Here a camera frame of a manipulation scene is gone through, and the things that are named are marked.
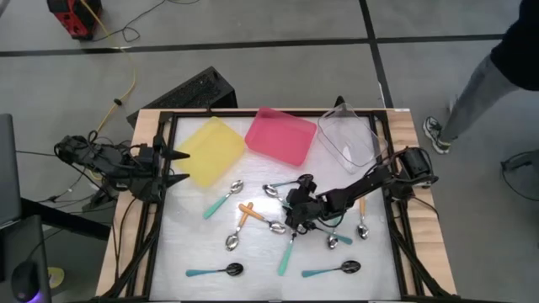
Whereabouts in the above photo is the thin black floor cable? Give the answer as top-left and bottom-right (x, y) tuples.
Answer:
(90, 0), (201, 44)
(499, 166), (539, 220)

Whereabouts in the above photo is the grey monitor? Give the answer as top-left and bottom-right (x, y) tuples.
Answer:
(0, 112), (23, 231)

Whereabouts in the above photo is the silver spoon orange handle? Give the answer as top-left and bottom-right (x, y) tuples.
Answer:
(356, 196), (371, 241)
(224, 201), (254, 253)
(237, 203), (287, 235)

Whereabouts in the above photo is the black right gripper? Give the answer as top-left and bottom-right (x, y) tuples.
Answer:
(285, 180), (334, 232)

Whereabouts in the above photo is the yellow plastic bin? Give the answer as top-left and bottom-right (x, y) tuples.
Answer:
(173, 116), (247, 189)

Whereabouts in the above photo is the red and black box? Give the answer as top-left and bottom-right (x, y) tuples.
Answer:
(45, 0), (104, 42)

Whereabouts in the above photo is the round yellow floor sticker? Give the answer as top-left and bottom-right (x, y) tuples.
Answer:
(46, 266), (67, 290)

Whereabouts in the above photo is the pink plastic bin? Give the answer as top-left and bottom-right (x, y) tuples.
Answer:
(244, 106), (318, 167)

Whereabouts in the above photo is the black side desk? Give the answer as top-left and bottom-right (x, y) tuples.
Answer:
(0, 214), (54, 303)

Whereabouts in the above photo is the grey metal clamp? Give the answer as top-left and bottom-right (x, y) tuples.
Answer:
(414, 174), (440, 189)

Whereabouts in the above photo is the person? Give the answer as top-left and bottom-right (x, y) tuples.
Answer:
(422, 0), (539, 156)

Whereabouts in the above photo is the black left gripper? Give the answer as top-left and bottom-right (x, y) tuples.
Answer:
(134, 134), (191, 204)

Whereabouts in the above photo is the black computer mouse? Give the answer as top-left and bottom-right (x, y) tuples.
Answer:
(10, 259), (42, 303)

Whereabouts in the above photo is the yellow floor cable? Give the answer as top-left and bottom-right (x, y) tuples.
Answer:
(78, 0), (138, 169)

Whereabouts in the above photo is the black desk beam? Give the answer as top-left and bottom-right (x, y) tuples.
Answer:
(20, 196), (113, 242)

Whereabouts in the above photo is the silver spoon teal handle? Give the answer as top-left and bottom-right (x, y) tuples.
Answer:
(202, 179), (245, 221)
(276, 231), (298, 278)
(262, 183), (291, 207)
(326, 216), (343, 251)

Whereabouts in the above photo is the black metal table frame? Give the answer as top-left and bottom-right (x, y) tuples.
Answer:
(90, 109), (464, 303)

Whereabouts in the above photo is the white glossy work sheet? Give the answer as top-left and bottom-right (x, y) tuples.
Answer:
(149, 115), (402, 302)

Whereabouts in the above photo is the clear plastic bin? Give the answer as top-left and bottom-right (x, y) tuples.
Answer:
(317, 102), (389, 175)

